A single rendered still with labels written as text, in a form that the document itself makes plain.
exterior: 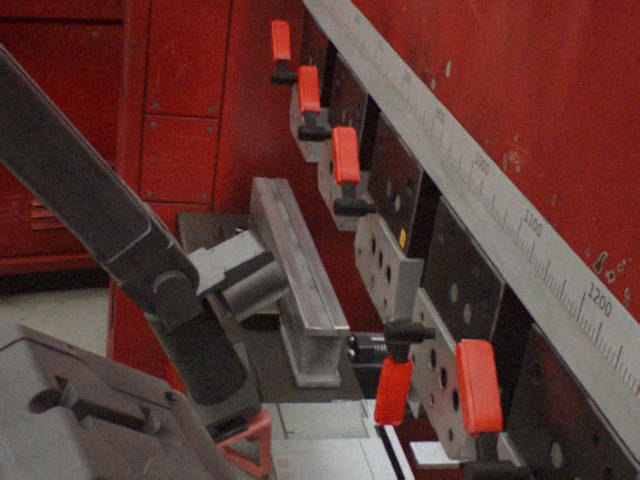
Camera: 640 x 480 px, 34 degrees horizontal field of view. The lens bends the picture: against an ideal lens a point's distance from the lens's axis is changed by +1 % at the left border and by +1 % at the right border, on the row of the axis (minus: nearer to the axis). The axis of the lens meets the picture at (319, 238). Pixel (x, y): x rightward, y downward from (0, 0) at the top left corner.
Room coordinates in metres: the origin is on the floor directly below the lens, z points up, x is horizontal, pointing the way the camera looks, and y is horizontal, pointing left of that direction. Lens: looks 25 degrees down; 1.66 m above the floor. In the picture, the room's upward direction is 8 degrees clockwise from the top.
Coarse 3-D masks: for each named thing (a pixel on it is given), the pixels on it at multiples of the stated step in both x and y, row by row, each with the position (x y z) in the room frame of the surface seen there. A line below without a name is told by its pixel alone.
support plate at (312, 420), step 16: (272, 416) 0.92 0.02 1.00; (288, 416) 0.93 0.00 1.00; (304, 416) 0.93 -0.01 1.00; (320, 416) 0.94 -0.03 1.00; (336, 416) 0.94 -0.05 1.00; (352, 416) 0.95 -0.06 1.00; (272, 432) 0.90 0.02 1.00; (304, 432) 0.90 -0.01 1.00; (320, 432) 0.91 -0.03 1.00; (336, 432) 0.91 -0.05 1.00; (352, 432) 0.92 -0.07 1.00; (240, 448) 0.86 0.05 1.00; (256, 448) 0.87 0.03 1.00; (368, 464) 0.87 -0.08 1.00
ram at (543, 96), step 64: (320, 0) 1.29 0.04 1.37; (384, 0) 1.02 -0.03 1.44; (448, 0) 0.85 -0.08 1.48; (512, 0) 0.73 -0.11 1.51; (576, 0) 0.64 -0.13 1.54; (448, 64) 0.82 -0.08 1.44; (512, 64) 0.71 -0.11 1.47; (576, 64) 0.62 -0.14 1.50; (512, 128) 0.68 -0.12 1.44; (576, 128) 0.60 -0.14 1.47; (448, 192) 0.77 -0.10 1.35; (576, 192) 0.58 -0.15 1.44; (512, 256) 0.64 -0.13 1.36; (576, 256) 0.56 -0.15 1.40
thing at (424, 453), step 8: (416, 448) 0.90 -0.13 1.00; (424, 448) 0.90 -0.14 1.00; (432, 448) 0.90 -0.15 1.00; (440, 448) 0.91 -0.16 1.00; (416, 456) 0.89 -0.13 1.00; (424, 456) 0.89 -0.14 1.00; (432, 456) 0.89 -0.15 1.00; (440, 456) 0.89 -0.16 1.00; (416, 464) 0.88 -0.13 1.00; (424, 464) 0.88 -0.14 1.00; (432, 464) 0.88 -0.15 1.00; (440, 464) 0.88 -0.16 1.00; (448, 464) 0.88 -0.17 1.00; (456, 464) 0.89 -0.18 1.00; (464, 464) 0.89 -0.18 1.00
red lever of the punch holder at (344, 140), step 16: (336, 128) 0.98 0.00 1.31; (352, 128) 0.98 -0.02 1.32; (336, 144) 0.97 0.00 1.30; (352, 144) 0.97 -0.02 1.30; (336, 160) 0.95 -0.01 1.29; (352, 160) 0.95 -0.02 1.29; (336, 176) 0.95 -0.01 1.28; (352, 176) 0.94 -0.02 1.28; (352, 192) 0.93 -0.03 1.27; (336, 208) 0.91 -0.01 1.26; (352, 208) 0.92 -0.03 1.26; (368, 208) 0.92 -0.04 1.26
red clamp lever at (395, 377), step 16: (384, 336) 0.72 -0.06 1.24; (400, 336) 0.71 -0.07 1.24; (416, 336) 0.72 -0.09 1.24; (432, 336) 0.72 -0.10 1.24; (400, 352) 0.72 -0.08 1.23; (384, 368) 0.72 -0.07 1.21; (400, 368) 0.72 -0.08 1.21; (384, 384) 0.72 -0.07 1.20; (400, 384) 0.72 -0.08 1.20; (384, 400) 0.72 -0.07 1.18; (400, 400) 0.72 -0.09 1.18; (384, 416) 0.71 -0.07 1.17; (400, 416) 0.72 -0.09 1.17
